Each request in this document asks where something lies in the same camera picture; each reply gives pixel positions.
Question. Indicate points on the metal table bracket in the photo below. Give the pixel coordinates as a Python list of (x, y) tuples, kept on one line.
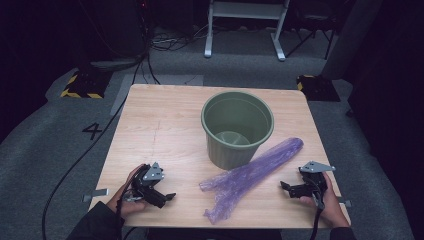
[(96, 194), (346, 202)]

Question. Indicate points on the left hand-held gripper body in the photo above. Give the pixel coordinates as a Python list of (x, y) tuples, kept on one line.
[(148, 191)]

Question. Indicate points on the green plastic bin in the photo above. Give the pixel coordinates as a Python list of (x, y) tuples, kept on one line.
[(230, 153)]

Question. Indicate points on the purple plastic bag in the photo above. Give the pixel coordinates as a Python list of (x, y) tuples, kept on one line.
[(246, 175)]

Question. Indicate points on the white metal stand frame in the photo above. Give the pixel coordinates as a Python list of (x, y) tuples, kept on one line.
[(246, 10)]

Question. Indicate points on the black tripod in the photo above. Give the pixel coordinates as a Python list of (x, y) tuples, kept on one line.
[(315, 33)]

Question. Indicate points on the person's left hand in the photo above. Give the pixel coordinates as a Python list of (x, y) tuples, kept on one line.
[(128, 208)]

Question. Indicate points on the grey pillar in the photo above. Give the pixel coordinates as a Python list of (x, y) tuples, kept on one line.
[(350, 40)]

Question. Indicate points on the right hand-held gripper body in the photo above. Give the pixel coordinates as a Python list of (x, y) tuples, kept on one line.
[(315, 183)]

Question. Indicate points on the person's right hand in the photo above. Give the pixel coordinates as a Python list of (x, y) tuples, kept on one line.
[(333, 210)]

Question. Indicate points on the black yellow striped base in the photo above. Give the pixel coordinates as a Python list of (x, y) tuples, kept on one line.
[(318, 88), (85, 85)]

